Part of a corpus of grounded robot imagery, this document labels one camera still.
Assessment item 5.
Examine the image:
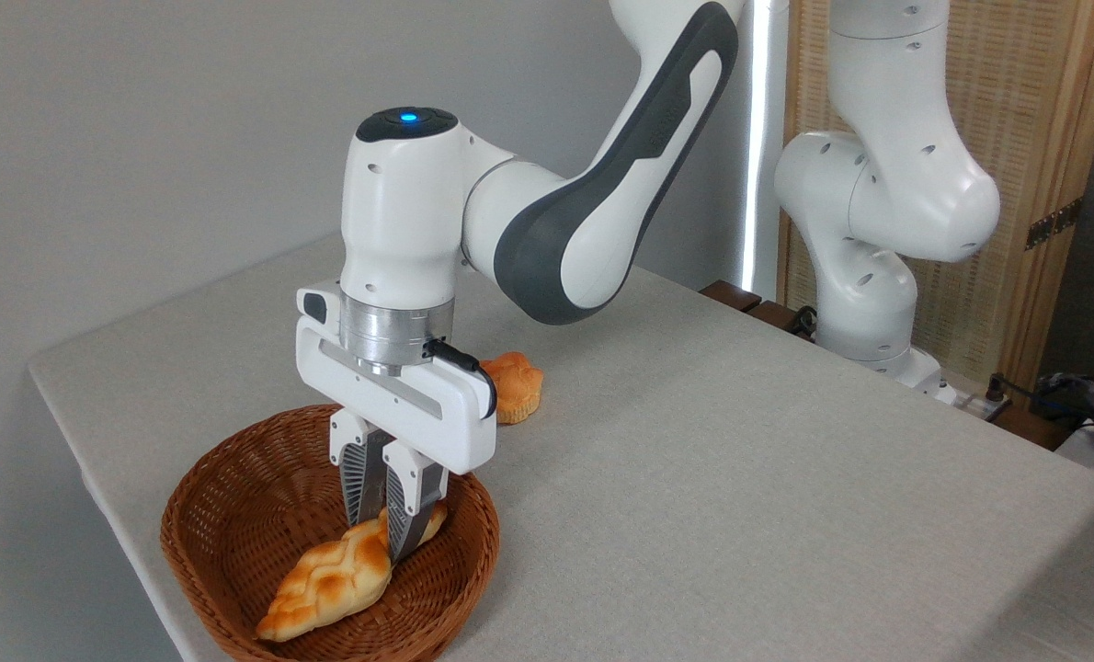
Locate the brown wicker basket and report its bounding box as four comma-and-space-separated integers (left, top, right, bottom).
160, 404, 501, 662

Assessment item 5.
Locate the small white camera box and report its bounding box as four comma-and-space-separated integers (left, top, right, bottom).
296, 283, 342, 325

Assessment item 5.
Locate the long braided bread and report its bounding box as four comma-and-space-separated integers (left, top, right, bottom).
255, 499, 449, 643

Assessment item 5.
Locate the brass screen hinge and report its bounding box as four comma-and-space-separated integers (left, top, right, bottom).
1025, 198, 1083, 251

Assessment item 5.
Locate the white power strip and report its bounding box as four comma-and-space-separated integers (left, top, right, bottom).
933, 382, 1013, 424

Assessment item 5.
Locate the dark brown wooden block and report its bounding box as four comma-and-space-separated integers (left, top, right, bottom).
747, 300, 801, 333
700, 280, 762, 314

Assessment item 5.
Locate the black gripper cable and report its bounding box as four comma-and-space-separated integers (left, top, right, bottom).
423, 338, 499, 421

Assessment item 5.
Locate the brown wooden board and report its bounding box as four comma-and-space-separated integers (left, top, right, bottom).
988, 405, 1074, 452

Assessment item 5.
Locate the round flower-shaped bread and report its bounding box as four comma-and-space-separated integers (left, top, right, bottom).
478, 351, 544, 425

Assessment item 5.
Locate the grey tablecloth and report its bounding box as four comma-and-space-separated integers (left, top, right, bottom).
28, 230, 1094, 662

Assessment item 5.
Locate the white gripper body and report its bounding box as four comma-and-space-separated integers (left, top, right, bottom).
295, 317, 498, 475

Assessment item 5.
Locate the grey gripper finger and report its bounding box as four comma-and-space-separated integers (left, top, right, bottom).
329, 409, 388, 527
382, 439, 450, 564

